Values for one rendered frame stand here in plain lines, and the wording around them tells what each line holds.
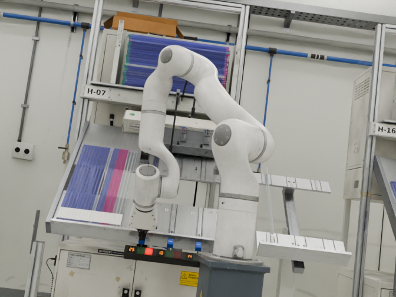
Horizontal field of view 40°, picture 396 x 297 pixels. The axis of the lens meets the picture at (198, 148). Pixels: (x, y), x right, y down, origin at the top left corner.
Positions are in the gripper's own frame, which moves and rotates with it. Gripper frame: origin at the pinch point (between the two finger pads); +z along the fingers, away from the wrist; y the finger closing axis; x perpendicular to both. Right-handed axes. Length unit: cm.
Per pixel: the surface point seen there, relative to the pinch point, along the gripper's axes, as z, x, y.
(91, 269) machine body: 38.4, 11.9, -21.9
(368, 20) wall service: -3, 245, 138
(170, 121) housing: -5, 72, 4
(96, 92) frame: -10, 80, -34
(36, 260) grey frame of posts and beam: 14.4, -7.0, -39.5
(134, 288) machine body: 42.8, 7.9, -2.3
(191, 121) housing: -5, 75, 14
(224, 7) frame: -47, 118, 23
